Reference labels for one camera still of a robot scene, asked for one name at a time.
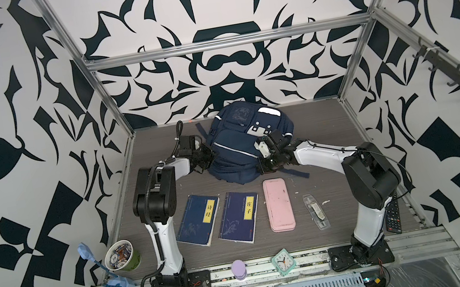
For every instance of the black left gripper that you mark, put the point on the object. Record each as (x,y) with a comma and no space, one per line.
(210,155)

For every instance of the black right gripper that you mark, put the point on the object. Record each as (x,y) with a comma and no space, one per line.
(262,168)

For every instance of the navy blue school backpack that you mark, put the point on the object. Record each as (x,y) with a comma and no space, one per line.
(234,134)

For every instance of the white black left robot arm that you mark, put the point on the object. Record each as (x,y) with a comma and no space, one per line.
(155,203)

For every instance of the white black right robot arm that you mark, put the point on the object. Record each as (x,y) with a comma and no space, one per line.
(372,179)

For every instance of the pink pencil case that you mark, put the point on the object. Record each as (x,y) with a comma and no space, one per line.
(281,217)

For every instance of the blue book left yellow label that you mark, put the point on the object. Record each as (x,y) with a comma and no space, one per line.
(198,220)

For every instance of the blue book yellow label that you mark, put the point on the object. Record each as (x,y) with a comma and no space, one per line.
(238,223)
(198,220)

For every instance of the clear plastic bag with eraser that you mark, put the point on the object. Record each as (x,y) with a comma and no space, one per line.
(316,212)

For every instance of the blue book right yellow label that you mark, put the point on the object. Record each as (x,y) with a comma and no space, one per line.
(238,223)

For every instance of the teal small alarm clock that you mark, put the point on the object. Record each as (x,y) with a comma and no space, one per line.
(283,262)

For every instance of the purple small bottle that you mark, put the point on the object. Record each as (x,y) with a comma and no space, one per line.
(239,270)

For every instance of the green paper cup with items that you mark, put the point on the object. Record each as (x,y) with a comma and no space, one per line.
(122,256)

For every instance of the black tv remote control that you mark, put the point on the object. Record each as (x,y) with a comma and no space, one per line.
(392,217)

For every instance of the light blue water bottle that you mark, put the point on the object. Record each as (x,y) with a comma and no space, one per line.
(113,280)

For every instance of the small circuit board right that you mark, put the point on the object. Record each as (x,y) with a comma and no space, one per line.
(377,280)

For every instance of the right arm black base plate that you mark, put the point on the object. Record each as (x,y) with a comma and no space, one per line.
(358,256)

